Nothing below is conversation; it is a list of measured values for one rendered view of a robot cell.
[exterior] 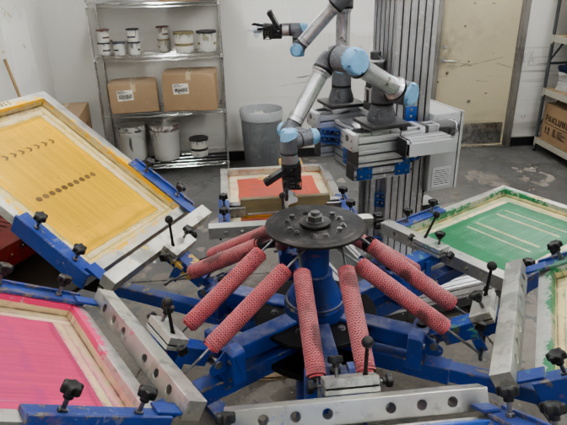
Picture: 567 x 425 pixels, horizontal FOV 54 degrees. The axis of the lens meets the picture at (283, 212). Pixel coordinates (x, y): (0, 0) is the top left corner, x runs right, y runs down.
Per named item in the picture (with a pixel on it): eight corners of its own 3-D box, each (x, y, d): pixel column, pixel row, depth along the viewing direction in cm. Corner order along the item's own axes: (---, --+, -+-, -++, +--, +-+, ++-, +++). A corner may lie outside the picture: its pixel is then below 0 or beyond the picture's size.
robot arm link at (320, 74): (320, 37, 255) (269, 131, 255) (336, 40, 247) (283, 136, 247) (334, 51, 263) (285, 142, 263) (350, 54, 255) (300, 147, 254)
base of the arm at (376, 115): (386, 115, 299) (387, 96, 295) (401, 121, 286) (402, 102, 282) (361, 118, 295) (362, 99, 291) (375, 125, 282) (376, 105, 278)
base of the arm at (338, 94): (347, 97, 342) (347, 80, 338) (358, 102, 329) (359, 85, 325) (324, 99, 337) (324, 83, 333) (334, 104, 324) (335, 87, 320)
